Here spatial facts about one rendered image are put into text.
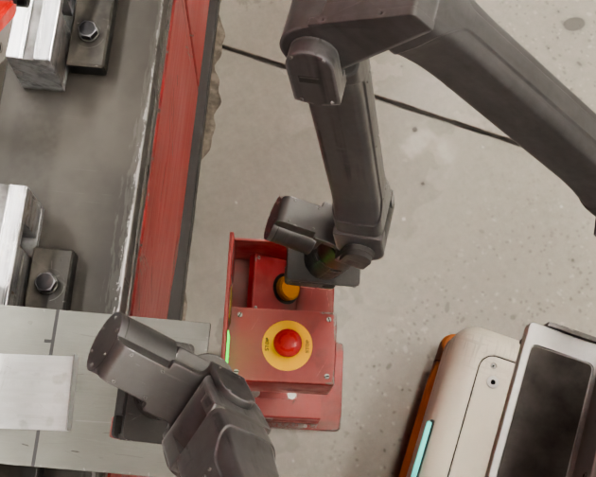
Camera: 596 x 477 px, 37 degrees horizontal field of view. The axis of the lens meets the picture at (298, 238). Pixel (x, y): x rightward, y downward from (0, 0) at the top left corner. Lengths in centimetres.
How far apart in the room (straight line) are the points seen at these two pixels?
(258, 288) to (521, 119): 66
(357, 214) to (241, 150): 125
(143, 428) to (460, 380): 103
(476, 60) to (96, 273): 68
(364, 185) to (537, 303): 131
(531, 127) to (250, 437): 34
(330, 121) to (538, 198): 148
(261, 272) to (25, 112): 41
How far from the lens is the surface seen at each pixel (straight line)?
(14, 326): 111
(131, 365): 77
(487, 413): 183
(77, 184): 127
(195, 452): 72
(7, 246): 116
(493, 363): 185
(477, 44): 72
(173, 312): 205
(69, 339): 109
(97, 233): 125
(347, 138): 85
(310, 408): 194
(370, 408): 207
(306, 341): 129
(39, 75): 130
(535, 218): 225
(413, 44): 70
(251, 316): 130
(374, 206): 97
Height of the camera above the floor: 205
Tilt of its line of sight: 73 degrees down
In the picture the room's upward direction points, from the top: 8 degrees clockwise
